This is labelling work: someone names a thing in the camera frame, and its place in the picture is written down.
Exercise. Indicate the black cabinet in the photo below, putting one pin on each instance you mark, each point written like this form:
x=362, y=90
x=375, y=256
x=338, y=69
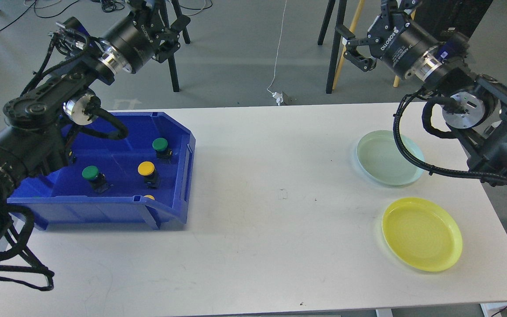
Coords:
x=443, y=18

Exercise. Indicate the black tripod right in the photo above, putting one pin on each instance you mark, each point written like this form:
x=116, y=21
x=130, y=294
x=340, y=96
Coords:
x=333, y=44

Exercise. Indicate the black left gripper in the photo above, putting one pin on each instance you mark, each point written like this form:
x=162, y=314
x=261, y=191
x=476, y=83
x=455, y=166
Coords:
x=139, y=37

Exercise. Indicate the black tripod left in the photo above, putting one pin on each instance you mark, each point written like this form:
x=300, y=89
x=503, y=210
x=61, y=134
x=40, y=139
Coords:
x=174, y=66

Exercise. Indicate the yellow plate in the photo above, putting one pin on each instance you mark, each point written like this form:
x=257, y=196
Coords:
x=422, y=234

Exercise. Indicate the blue plastic bin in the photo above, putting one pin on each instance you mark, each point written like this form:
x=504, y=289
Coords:
x=64, y=197

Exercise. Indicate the black tripod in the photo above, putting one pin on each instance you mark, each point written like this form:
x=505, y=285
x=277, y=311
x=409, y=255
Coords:
x=174, y=66
x=333, y=44

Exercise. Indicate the white power plug adapter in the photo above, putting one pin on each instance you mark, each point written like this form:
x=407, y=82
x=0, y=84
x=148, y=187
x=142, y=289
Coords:
x=282, y=99

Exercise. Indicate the light green plate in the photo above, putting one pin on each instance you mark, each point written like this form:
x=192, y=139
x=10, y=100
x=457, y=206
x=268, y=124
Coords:
x=379, y=157

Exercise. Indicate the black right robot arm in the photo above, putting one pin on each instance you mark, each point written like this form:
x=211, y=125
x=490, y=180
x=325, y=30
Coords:
x=458, y=104

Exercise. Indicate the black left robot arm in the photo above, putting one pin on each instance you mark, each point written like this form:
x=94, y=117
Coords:
x=57, y=105

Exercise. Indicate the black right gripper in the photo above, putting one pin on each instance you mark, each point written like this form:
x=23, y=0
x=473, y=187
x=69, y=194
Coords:
x=399, y=42

